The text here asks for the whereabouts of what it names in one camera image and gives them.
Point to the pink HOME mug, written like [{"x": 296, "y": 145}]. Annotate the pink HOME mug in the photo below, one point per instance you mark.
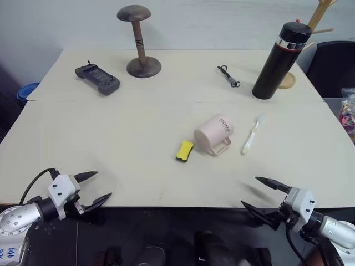
[{"x": 213, "y": 133}]

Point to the pale yellow toothbrush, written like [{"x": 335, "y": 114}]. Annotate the pale yellow toothbrush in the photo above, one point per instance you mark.
[{"x": 251, "y": 138}]

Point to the clear plastic storage bin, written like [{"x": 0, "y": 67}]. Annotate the clear plastic storage bin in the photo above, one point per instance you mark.
[{"x": 332, "y": 106}]

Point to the yellow black sponge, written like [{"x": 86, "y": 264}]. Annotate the yellow black sponge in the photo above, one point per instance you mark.
[{"x": 184, "y": 151}]

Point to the blue plastic bowl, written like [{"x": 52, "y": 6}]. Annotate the blue plastic bowl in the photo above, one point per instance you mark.
[{"x": 26, "y": 90}]

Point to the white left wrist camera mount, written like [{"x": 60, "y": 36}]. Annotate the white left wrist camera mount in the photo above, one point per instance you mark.
[{"x": 61, "y": 187}]

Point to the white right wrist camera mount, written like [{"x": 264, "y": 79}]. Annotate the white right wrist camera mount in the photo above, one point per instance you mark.
[{"x": 302, "y": 203}]

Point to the dark wooden hat stand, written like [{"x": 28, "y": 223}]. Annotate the dark wooden hat stand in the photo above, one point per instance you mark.
[{"x": 139, "y": 41}]

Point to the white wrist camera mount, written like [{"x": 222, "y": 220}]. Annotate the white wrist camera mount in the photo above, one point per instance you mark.
[
  {"x": 61, "y": 187},
  {"x": 302, "y": 203}
]

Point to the black thermos bottle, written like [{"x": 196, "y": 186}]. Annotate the black thermos bottle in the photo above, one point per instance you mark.
[{"x": 274, "y": 63}]

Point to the black handheld controller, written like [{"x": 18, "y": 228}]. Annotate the black handheld controller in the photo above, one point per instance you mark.
[{"x": 97, "y": 79}]

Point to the light wooden mug tree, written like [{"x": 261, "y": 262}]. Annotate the light wooden mug tree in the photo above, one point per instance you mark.
[{"x": 316, "y": 16}]

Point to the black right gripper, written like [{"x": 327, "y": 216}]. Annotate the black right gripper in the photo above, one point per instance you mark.
[{"x": 287, "y": 217}]

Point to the black chair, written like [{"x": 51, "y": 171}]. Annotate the black chair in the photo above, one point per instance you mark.
[{"x": 332, "y": 69}]

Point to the bag of colourful items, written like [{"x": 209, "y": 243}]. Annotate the bag of colourful items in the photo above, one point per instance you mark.
[{"x": 348, "y": 116}]

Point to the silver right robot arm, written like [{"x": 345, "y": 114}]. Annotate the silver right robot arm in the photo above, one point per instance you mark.
[{"x": 332, "y": 230}]

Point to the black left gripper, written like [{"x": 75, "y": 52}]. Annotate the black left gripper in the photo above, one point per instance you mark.
[{"x": 73, "y": 206}]

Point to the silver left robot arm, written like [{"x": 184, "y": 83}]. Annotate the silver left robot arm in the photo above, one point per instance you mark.
[{"x": 16, "y": 219}]

